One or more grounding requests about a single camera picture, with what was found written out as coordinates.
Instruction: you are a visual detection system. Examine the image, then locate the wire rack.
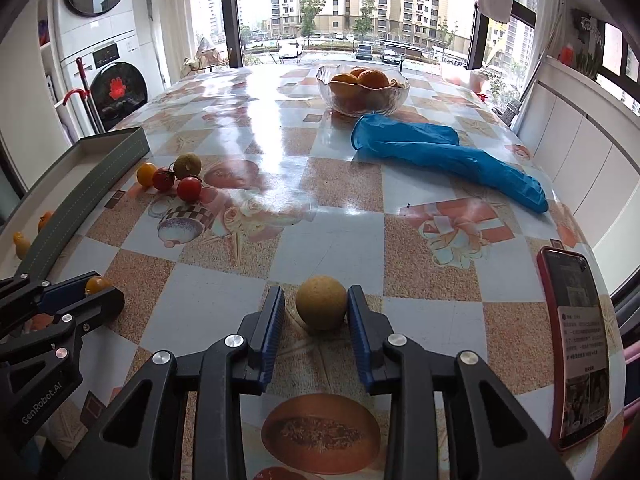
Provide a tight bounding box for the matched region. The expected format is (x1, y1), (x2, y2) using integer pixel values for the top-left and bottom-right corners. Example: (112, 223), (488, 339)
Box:
(181, 52), (232, 79)

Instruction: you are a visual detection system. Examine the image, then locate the clear glass bowl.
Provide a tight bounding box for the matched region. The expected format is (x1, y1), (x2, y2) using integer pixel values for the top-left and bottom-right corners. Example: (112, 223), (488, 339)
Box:
(316, 62), (411, 116)

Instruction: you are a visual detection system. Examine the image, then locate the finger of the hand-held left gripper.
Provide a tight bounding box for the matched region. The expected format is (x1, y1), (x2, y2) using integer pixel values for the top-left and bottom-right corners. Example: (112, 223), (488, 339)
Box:
(0, 271), (96, 333)
(0, 287), (127, 368)

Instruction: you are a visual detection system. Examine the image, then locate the red-handled broom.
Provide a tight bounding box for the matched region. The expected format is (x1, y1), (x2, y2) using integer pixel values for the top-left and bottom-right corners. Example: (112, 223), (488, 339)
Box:
(54, 56), (108, 136)

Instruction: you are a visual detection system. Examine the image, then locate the green potted plant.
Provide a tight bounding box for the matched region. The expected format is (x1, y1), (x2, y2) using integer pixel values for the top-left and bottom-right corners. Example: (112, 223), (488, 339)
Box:
(575, 49), (601, 81)

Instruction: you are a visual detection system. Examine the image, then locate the blue rubber glove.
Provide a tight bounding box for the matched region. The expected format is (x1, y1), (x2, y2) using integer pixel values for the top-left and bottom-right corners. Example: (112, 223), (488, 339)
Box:
(360, 140), (549, 213)
(351, 114), (460, 161)

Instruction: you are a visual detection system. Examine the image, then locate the shallow white tray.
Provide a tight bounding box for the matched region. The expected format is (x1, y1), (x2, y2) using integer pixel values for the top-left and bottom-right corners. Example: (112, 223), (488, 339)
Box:
(0, 126), (151, 283)

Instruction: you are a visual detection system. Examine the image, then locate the white wall cabinet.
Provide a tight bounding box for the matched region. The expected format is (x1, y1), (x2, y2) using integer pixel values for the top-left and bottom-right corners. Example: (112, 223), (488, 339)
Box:
(517, 55), (640, 281)

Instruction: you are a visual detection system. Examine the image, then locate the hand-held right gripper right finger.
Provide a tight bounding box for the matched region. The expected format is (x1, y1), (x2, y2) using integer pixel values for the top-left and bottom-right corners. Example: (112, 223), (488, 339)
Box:
(346, 284), (577, 480)

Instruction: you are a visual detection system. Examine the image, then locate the tan round longan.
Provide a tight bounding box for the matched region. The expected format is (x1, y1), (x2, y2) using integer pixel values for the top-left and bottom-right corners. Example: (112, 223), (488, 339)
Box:
(173, 153), (203, 180)
(295, 276), (348, 331)

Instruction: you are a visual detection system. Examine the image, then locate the white crumpled cloth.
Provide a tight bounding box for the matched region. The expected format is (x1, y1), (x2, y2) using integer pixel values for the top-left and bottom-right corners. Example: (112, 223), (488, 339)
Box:
(194, 35), (223, 63)

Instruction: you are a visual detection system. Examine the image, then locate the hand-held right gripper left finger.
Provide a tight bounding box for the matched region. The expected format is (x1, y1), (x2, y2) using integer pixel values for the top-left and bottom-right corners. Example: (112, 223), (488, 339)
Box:
(81, 285), (287, 480)

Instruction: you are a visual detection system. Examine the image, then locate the dark wall decoration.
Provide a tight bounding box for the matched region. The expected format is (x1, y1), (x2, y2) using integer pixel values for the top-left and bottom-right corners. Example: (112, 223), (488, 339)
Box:
(571, 9), (607, 48)

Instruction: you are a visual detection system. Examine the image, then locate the smartphone with red case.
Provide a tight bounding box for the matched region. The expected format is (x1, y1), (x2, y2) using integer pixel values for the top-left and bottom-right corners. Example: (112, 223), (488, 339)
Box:
(536, 246), (612, 452)

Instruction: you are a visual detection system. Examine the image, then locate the red cherry tomato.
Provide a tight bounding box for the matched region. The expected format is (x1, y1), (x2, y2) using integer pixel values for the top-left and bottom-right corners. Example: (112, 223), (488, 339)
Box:
(152, 167), (177, 192)
(177, 176), (203, 204)

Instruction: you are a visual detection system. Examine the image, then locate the white washing machine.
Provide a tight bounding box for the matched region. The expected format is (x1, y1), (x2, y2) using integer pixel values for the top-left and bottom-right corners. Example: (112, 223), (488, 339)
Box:
(60, 35), (166, 136)

